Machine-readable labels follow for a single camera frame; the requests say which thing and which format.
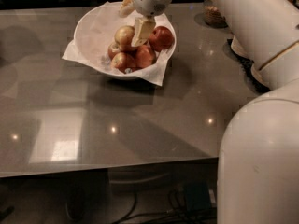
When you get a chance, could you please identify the black floor cables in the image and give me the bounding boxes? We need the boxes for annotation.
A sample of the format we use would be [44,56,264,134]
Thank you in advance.
[64,187,219,224]

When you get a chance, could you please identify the white paper liner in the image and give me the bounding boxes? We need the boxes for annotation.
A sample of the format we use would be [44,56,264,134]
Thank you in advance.
[62,1,174,87]

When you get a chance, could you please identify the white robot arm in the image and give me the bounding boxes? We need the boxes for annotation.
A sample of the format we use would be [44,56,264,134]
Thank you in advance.
[212,0,299,224]

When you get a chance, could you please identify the black power strip box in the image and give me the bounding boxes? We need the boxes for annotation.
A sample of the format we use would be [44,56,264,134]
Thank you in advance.
[183,182,216,211]

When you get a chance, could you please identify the white bowl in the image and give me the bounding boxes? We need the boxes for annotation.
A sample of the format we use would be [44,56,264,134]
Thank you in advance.
[73,1,178,81]

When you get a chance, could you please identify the top yellow-red apple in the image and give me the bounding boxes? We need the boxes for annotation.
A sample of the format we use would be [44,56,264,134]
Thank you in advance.
[114,25,136,52]

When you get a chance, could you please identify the front stack paper plates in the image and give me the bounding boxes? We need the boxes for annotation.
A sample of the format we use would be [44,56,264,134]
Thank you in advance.
[250,64,270,87]

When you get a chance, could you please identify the front red-yellow apple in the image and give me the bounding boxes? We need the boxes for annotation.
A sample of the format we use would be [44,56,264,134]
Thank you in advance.
[110,52,136,74]

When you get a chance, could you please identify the left small red apple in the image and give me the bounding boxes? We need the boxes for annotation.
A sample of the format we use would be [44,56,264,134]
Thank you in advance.
[107,42,121,59]

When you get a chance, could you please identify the centre red apple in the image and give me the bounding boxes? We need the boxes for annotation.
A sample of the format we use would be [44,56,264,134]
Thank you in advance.
[135,45,156,68]

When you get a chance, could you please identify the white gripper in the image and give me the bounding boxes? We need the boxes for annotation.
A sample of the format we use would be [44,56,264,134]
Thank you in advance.
[119,0,172,47]

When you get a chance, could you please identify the right dark red apple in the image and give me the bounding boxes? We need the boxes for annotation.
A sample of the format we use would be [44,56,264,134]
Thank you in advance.
[149,26,175,52]

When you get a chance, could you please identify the glass jar with grains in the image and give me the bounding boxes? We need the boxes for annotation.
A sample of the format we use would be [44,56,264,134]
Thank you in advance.
[204,0,227,28]

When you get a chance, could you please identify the tall stack paper plates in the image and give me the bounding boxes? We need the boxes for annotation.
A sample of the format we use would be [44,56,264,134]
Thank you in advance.
[231,36,249,59]

